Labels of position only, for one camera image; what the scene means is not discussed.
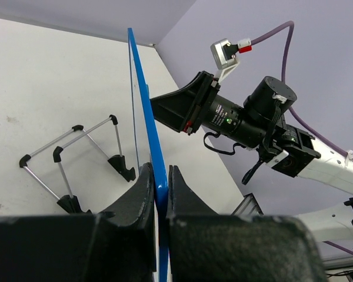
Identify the blue framed whiteboard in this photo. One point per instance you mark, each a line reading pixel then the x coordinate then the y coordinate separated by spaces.
pixel 148 149

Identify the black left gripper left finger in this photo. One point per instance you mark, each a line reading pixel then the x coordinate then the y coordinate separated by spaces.
pixel 134 221

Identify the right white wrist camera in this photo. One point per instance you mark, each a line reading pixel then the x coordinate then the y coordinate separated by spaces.
pixel 225 58

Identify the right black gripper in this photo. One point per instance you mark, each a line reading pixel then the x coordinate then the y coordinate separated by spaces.
pixel 184 109

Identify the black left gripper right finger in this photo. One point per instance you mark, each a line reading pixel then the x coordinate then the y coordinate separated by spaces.
pixel 200 240

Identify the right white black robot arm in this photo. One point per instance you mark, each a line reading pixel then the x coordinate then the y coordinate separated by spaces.
pixel 258 124

